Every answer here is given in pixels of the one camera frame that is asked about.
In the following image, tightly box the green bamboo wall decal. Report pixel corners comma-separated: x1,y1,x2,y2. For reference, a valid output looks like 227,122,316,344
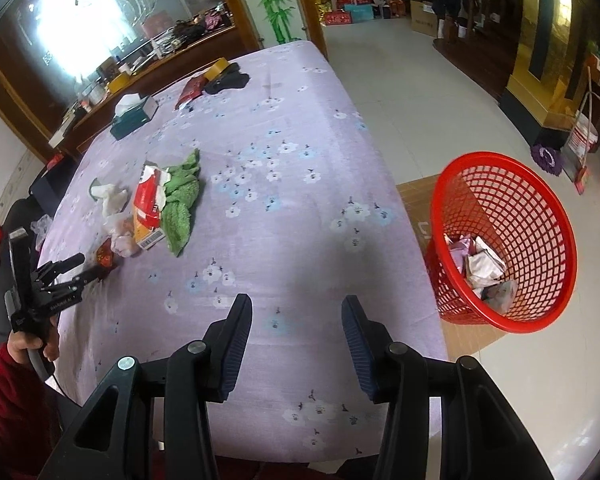
242,0,303,46

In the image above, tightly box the wooden sideboard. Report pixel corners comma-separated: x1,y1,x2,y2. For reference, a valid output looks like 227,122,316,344
0,22,261,161

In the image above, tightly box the dark jacket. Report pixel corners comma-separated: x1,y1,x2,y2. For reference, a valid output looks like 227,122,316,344
434,0,463,38

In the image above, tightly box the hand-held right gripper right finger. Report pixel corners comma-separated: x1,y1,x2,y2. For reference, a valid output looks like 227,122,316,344
341,294,556,480

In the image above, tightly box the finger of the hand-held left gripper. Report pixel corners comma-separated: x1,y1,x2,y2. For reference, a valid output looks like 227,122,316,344
50,266,106,293
30,253,86,283

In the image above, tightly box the orange box with barcode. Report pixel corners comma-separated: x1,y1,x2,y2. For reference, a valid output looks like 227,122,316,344
132,220,165,251

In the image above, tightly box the clear crumpled plastic bag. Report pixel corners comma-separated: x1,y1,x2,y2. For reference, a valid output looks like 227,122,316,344
30,215,55,241

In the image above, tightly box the black fabric pouch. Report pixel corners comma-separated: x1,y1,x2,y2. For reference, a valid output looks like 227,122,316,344
203,62,251,96

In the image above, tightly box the brown tape roll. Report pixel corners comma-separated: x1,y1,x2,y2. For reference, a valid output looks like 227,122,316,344
202,59,229,81

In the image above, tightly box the green towel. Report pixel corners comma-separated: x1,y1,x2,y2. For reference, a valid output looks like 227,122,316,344
160,149,202,257

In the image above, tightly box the person's left forearm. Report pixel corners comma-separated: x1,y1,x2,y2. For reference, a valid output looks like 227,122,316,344
0,347,68,480

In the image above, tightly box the red plastic mesh basket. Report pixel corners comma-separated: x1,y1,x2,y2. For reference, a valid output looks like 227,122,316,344
422,151,578,335

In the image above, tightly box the teal gift box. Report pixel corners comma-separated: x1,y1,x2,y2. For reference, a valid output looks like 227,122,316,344
344,4,376,22

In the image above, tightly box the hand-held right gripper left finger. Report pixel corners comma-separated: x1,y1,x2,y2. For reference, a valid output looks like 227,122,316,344
37,292,253,480

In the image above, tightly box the black cable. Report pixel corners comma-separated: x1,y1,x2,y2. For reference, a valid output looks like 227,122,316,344
42,370,88,411

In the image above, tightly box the white tissue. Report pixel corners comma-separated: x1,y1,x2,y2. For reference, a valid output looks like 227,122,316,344
157,167,173,211

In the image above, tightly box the white wad with green string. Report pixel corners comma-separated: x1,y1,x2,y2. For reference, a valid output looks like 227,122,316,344
91,180,130,216

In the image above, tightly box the white bucket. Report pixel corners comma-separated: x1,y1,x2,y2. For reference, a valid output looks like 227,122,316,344
567,112,599,158

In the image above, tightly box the person's left hand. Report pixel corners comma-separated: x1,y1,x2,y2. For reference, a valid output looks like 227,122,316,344
6,330,61,365

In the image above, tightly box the cardboard box under basket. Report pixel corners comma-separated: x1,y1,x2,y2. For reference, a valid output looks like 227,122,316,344
395,172,511,361

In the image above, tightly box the purple mop head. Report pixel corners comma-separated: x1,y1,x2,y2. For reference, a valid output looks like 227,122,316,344
531,144,565,177

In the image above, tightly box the dark red packet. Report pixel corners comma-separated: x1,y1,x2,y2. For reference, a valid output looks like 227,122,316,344
174,74,208,110

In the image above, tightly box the red and white plastic bag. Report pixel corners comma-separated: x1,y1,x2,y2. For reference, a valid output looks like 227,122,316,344
132,165,168,233

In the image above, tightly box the gold and black pillar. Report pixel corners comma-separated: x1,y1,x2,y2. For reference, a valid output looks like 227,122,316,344
500,0,588,143

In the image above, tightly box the broom with red dustpan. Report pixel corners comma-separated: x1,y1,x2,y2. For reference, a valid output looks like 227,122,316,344
575,66,599,194

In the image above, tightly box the teal tissue box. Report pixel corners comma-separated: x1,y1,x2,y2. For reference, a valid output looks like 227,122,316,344
110,94,159,141

